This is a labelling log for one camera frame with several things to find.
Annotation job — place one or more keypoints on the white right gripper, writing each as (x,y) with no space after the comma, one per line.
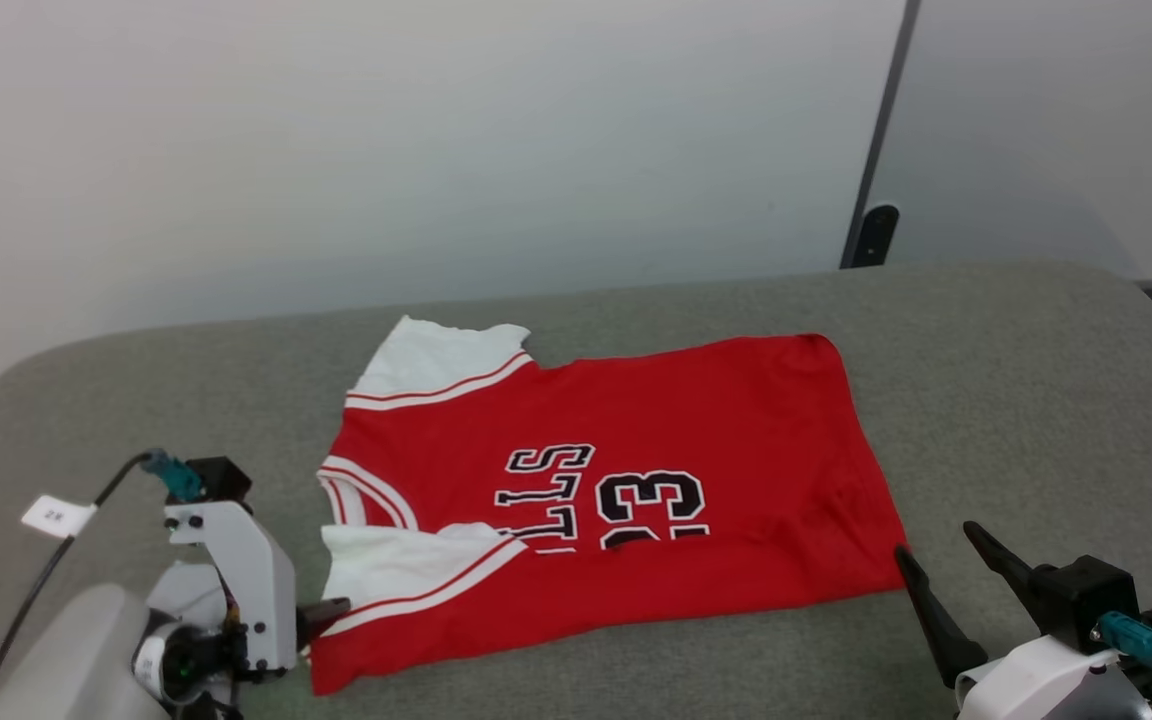
(1036,685)

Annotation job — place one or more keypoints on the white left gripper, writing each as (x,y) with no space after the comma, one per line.
(261,600)

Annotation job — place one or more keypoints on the red and white basketball jersey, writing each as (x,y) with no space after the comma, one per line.
(716,420)

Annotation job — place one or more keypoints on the grey white robot left arm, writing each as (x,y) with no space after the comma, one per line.
(76,660)

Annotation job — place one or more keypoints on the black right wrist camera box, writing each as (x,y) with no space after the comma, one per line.
(1086,595)

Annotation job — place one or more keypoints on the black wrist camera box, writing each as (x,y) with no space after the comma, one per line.
(1086,595)
(221,480)

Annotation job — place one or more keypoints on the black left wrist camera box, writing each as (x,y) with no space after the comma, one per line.
(221,480)

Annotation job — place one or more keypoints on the black wall door stop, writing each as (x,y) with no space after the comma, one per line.
(876,235)

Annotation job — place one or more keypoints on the dark vertical wall strip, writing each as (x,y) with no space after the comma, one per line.
(881,120)

